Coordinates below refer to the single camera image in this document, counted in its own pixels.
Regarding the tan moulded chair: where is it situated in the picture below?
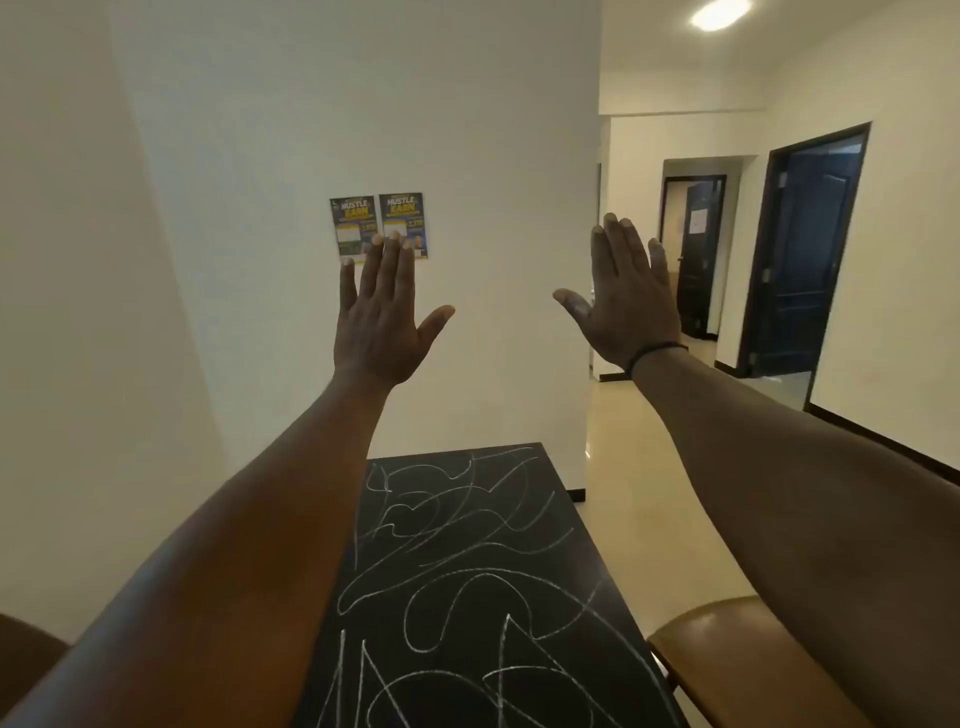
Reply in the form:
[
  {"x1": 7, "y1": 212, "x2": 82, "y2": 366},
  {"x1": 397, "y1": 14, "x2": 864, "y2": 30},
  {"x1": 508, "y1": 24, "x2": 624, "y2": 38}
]
[
  {"x1": 0, "y1": 613, "x2": 73, "y2": 718},
  {"x1": 646, "y1": 596, "x2": 875, "y2": 728}
]

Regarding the small dark panelled door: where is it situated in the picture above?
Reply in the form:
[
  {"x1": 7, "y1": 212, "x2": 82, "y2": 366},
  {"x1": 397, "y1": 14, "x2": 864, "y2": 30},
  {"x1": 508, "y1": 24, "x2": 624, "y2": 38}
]
[{"x1": 659, "y1": 174, "x2": 727, "y2": 340}]

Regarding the black wristband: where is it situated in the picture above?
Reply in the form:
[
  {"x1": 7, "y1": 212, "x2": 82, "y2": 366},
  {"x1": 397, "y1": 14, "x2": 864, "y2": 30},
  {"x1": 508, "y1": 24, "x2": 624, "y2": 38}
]
[{"x1": 623, "y1": 341, "x2": 690, "y2": 380}]

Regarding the person's left forearm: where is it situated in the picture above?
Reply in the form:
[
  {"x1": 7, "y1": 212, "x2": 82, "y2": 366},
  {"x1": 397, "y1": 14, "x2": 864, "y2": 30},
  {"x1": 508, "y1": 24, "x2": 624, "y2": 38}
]
[{"x1": 0, "y1": 368, "x2": 395, "y2": 728}]

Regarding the person's right hand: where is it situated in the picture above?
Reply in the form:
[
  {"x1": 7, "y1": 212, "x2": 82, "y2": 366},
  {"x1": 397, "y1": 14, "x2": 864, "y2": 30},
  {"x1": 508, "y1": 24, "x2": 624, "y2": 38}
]
[{"x1": 553, "y1": 212, "x2": 690, "y2": 376}]

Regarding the ceiling light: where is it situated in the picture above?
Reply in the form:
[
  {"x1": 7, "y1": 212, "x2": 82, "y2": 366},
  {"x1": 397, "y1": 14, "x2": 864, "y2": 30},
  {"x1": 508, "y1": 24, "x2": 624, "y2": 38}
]
[{"x1": 688, "y1": 0, "x2": 754, "y2": 34}]

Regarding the large dark panelled door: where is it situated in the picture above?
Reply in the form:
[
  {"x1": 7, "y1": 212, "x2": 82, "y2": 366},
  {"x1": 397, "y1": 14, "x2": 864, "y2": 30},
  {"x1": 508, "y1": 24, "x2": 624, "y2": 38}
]
[{"x1": 738, "y1": 122, "x2": 873, "y2": 379}]

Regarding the dark blue wall poster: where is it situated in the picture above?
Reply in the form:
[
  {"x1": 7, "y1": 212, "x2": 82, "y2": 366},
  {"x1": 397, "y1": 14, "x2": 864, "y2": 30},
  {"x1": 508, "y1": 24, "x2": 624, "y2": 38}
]
[
  {"x1": 378, "y1": 192, "x2": 430, "y2": 262},
  {"x1": 329, "y1": 196, "x2": 379, "y2": 264}
]

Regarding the person's right forearm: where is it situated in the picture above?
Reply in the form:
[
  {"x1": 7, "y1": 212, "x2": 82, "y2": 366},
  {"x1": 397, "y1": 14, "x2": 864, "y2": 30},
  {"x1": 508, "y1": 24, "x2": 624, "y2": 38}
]
[{"x1": 629, "y1": 348, "x2": 960, "y2": 728}]

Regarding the person's left hand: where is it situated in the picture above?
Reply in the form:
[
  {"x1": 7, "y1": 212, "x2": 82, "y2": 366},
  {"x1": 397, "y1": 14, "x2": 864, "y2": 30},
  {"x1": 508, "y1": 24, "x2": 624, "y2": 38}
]
[{"x1": 333, "y1": 232, "x2": 457, "y2": 391}]

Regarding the black chalk-marked table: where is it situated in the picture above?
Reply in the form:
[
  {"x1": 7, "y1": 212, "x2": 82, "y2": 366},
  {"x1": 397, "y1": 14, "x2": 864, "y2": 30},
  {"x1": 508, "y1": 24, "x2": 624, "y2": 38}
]
[{"x1": 292, "y1": 442, "x2": 691, "y2": 728}]

